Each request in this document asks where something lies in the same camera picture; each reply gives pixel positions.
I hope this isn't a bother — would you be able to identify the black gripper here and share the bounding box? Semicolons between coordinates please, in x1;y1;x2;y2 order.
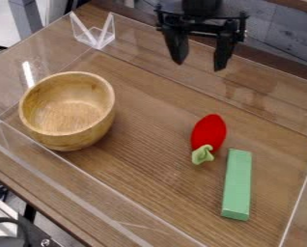
155;0;250;71

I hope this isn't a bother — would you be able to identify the red plush strawberry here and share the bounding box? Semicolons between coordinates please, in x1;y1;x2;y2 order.
191;114;227;165

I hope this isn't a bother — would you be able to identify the wooden bowl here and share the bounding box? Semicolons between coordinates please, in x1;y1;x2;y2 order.
19;71;117;151

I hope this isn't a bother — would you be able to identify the green rectangular block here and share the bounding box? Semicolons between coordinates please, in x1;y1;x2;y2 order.
221;149;251;221

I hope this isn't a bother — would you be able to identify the clear acrylic tray enclosure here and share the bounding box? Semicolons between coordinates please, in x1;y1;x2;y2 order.
0;8;307;247

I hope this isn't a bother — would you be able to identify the black table bracket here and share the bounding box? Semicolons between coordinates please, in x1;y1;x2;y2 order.
18;215;63;247

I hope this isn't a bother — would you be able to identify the black cable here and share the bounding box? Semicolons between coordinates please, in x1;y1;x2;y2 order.
0;217;24;245

